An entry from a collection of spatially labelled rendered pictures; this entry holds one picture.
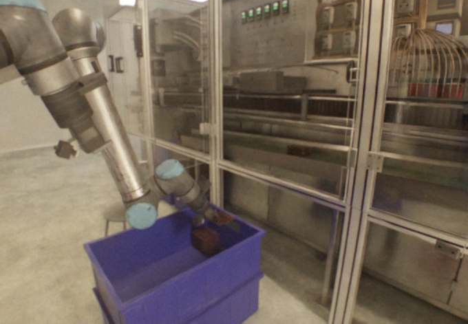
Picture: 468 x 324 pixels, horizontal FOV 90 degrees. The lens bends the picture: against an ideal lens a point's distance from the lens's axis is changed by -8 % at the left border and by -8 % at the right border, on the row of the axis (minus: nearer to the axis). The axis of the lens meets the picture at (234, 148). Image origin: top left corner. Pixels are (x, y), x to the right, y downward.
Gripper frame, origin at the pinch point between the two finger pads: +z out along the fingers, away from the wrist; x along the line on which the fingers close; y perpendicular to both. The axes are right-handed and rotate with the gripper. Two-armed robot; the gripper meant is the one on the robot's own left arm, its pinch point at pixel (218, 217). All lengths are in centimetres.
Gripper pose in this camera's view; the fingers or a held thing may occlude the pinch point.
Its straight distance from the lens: 117.1
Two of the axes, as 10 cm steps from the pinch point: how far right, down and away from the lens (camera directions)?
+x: 6.8, 1.7, -7.2
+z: 4.2, 7.1, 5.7
